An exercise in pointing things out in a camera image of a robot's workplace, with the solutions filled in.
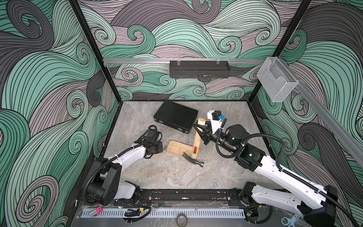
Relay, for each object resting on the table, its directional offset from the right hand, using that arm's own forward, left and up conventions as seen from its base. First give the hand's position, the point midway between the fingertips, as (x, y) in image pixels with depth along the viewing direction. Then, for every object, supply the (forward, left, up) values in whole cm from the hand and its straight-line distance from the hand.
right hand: (193, 124), depth 62 cm
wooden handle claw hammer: (-4, -2, -8) cm, 9 cm away
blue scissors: (-33, -46, -35) cm, 67 cm away
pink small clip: (-28, +47, -32) cm, 64 cm away
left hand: (+5, +20, -32) cm, 38 cm away
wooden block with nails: (+4, +8, -32) cm, 33 cm away
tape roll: (-32, +6, -35) cm, 48 cm away
